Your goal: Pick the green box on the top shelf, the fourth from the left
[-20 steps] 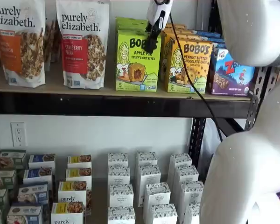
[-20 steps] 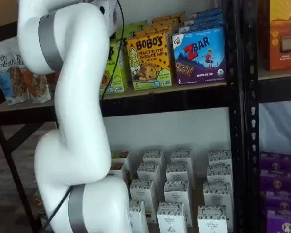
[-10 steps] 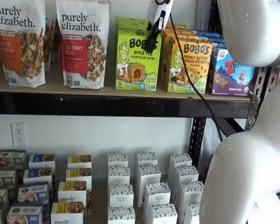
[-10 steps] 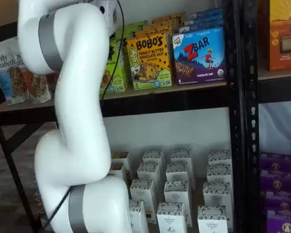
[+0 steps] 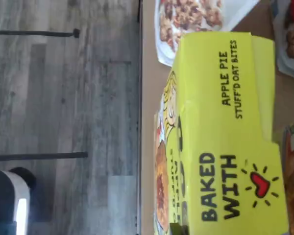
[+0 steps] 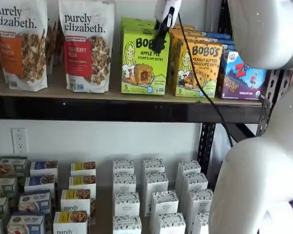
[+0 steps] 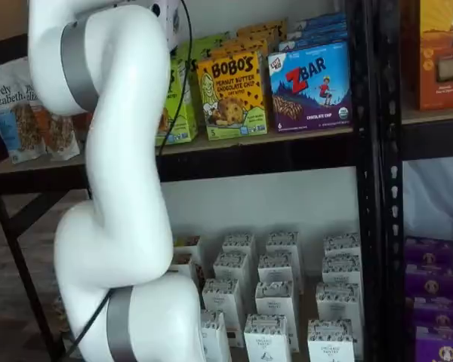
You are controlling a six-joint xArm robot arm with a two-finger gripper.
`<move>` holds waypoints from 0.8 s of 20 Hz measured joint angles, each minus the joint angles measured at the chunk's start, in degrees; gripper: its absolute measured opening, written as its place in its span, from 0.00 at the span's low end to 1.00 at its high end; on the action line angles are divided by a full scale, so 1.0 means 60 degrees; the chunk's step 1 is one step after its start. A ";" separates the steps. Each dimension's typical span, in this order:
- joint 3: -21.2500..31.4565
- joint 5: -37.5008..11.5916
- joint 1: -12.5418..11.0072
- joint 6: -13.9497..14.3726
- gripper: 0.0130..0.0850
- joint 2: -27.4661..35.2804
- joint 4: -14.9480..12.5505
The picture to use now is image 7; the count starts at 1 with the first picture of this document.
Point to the orange snack box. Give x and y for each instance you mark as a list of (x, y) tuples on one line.
[(441, 56)]

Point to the black neighbour shelf beam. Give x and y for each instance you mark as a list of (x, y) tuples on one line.
[(438, 141)]

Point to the yellow Bobo's peanut butter box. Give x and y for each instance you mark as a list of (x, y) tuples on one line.
[(262, 28), (245, 47), (230, 98)]

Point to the yellow white granola box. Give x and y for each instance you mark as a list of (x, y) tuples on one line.
[(183, 265), (188, 243)]

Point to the wooden shelf board with snacks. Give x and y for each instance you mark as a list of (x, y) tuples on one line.
[(249, 143)]

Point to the red label granola bag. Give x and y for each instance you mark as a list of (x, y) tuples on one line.
[(83, 121)]

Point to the black metal shelf frame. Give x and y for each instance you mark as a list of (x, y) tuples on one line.
[(249, 162)]

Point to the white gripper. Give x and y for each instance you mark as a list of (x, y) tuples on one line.
[(175, 22)]

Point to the blue label granola bag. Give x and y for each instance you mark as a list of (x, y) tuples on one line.
[(11, 113)]

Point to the purple snack box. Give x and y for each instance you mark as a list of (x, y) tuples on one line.
[(430, 281), (441, 345), (430, 249), (439, 311)]

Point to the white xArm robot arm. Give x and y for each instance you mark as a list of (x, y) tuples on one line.
[(117, 113)]

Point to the white floral print box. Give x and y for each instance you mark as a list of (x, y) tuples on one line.
[(275, 267), (220, 301), (238, 243), (273, 301), (341, 245), (211, 339), (330, 343), (266, 339), (283, 243), (230, 265), (341, 269), (338, 301)]

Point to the blue purple Zbar box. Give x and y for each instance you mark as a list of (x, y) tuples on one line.
[(309, 86), (313, 39), (317, 22)]

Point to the green Bobo's apple pie box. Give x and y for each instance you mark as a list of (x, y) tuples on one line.
[(185, 49), (185, 128), (211, 41)]

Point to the orange label granola bag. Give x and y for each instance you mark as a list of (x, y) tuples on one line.
[(56, 132)]

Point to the neighbour wooden shelf board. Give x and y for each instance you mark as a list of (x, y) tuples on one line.
[(438, 116)]

